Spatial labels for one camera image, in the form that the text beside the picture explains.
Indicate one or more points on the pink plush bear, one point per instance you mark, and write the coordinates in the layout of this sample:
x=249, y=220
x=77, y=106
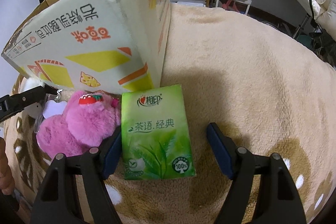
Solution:
x=87, y=120

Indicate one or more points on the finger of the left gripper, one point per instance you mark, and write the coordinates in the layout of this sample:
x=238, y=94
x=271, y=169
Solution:
x=12, y=105

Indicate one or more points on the person's hand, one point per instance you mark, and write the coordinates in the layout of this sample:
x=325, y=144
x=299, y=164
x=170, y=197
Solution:
x=7, y=183

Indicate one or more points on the white keychain tag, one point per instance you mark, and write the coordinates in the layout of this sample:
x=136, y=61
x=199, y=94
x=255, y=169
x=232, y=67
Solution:
x=52, y=108

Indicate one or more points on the green tissue pack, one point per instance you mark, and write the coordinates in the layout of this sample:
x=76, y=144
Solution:
x=155, y=135

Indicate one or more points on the open cardboard box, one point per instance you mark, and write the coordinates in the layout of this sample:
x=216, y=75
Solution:
x=115, y=46

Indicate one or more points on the beige patterned fleece blanket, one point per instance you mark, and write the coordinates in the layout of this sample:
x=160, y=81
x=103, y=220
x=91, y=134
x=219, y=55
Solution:
x=264, y=90

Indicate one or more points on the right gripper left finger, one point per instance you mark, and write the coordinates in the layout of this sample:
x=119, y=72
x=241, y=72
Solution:
x=73, y=182

